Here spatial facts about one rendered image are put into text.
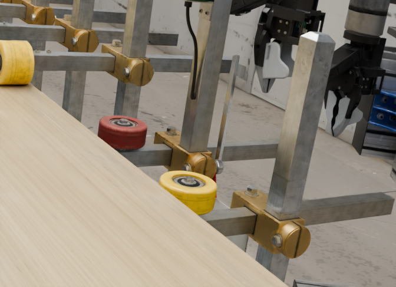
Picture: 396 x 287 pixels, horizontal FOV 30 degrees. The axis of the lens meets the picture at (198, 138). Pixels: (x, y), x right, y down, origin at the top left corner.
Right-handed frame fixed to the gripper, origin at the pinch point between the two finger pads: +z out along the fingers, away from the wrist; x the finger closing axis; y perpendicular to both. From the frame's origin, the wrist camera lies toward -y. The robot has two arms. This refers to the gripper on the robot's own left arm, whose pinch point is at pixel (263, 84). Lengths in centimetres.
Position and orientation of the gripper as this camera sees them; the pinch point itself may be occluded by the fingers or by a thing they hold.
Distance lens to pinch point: 127.5
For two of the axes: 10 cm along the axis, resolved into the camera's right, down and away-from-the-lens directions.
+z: -1.5, 9.4, 3.0
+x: 6.0, -1.5, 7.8
